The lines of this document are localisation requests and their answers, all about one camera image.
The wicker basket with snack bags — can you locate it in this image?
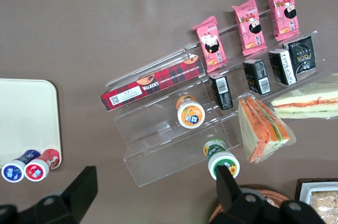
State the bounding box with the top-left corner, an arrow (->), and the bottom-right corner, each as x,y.
208,186 -> 291,224

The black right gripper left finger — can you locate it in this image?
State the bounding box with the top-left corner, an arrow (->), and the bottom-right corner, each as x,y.
0,165 -> 98,224

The pink snack packet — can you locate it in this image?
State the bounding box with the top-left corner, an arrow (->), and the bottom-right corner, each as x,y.
266,0 -> 301,42
192,15 -> 229,73
231,0 -> 268,56

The black box with barcode label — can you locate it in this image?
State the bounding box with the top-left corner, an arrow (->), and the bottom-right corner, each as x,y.
209,72 -> 234,111
242,59 -> 272,96

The blue gum bottle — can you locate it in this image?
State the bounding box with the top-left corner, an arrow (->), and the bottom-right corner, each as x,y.
1,149 -> 42,183

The clear acrylic stepped stand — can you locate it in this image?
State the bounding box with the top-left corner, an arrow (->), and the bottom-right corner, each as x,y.
105,7 -> 338,188

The white rectangular snack tray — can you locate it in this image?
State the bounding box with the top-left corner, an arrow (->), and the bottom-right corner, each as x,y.
299,181 -> 338,224

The black box with white label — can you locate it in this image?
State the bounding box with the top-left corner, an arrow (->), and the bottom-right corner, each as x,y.
268,49 -> 298,86

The green gum bottle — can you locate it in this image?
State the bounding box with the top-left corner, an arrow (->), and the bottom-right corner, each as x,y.
202,138 -> 241,181

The cream plastic tray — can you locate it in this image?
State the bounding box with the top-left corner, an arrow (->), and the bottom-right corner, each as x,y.
0,78 -> 62,169

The orange gum bottle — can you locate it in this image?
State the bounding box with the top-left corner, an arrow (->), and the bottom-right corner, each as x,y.
176,94 -> 206,130

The red gum bottle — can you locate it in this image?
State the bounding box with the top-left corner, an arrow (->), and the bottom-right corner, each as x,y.
23,148 -> 61,182

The red tartan shortbread box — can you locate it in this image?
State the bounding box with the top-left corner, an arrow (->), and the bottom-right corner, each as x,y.
99,54 -> 205,113

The tan rice cracker pack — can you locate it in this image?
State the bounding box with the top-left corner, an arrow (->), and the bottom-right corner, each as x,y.
310,190 -> 338,224

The dark bordered food tray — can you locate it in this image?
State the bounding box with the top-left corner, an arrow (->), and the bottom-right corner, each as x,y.
295,178 -> 338,203

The black pack with face print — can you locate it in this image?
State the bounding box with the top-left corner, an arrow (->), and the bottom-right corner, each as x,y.
282,35 -> 317,76

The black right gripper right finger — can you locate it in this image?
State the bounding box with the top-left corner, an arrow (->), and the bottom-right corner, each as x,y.
211,165 -> 325,224

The wrapped orange filling sandwich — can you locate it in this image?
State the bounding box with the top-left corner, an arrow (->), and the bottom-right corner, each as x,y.
237,96 -> 296,164

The white bread sandwich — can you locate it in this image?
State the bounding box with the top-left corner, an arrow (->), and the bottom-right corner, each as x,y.
271,74 -> 338,120

